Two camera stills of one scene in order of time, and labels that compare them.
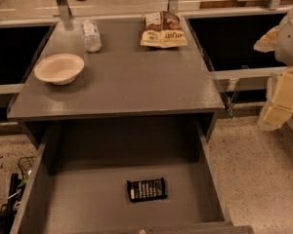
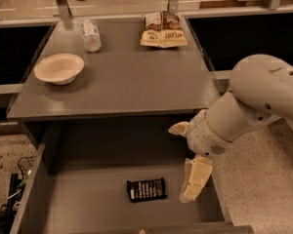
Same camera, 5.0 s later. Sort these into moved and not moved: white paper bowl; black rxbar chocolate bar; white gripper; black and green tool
Moved: white gripper
Not moved: black rxbar chocolate bar; black and green tool; white paper bowl
